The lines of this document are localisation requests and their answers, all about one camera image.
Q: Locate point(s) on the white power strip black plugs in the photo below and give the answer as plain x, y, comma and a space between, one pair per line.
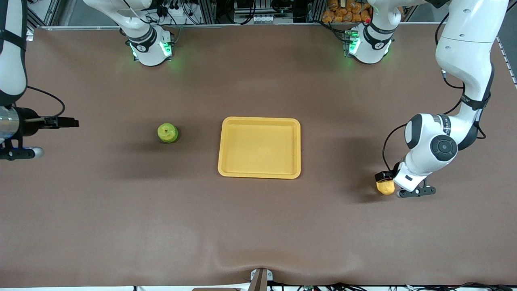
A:
175, 10

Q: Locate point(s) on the perforated silver side rail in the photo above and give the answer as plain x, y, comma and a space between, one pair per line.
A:
505, 56

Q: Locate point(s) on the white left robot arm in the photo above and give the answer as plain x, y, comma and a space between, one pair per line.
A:
464, 48

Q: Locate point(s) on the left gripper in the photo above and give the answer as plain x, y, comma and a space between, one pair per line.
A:
381, 176

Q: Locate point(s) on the pile of orange toy foods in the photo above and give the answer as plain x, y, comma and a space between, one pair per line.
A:
347, 12

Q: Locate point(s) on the yellow plastic tray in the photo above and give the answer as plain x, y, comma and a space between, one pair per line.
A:
258, 147

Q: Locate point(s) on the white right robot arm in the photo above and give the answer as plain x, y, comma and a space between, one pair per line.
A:
149, 48

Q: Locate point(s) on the yellow toy potato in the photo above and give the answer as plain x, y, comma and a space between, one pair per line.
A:
386, 188

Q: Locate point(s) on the green toy apple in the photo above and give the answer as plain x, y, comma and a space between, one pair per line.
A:
167, 133

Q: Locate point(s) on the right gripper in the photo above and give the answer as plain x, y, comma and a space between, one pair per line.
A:
29, 123

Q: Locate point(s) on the metal table clamp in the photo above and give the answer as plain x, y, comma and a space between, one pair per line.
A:
260, 281

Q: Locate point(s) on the small white power strip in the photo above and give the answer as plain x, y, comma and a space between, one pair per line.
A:
260, 19

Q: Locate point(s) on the brown table cover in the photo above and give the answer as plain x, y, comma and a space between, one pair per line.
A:
121, 222

